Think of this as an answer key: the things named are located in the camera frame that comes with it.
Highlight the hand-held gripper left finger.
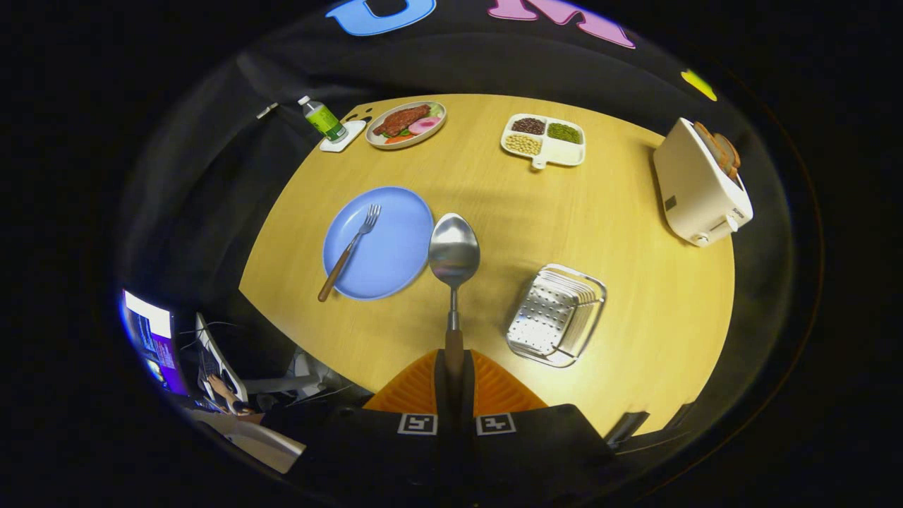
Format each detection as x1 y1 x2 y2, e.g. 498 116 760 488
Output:
286 349 458 505

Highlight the toast bread slice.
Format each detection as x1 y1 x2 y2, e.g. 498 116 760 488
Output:
693 121 734 177
713 133 741 181

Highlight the blue round plate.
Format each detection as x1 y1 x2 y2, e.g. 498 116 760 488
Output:
322 186 435 301

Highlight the green drink bottle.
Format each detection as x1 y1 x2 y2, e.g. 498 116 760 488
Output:
297 95 348 143

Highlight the white divided dish with beans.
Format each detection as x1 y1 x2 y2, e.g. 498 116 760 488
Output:
500 113 586 171

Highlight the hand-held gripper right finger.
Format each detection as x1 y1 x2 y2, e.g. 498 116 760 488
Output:
459 351 614 503

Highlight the white square coaster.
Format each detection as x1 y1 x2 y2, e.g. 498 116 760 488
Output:
319 120 368 153

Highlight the metal fork with wooden handle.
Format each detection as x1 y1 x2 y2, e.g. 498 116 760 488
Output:
317 204 382 303

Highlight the laptop computer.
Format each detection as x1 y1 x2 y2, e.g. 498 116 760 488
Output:
194 313 249 410

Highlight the computer monitor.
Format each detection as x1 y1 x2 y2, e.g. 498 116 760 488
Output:
120 288 190 397

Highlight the oval plate with meat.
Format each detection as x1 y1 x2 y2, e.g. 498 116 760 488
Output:
365 100 447 150

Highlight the white curved panel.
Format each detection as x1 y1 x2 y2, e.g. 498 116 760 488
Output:
185 408 305 475

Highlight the perforated metal basket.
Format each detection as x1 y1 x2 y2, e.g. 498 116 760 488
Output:
506 263 608 368

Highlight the white chair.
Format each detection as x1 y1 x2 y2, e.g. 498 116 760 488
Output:
243 351 353 406

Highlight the metal spoon with wooden handle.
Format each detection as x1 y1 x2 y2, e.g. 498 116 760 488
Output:
428 212 481 385

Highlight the white toaster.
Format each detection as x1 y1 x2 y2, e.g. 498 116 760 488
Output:
653 117 754 248

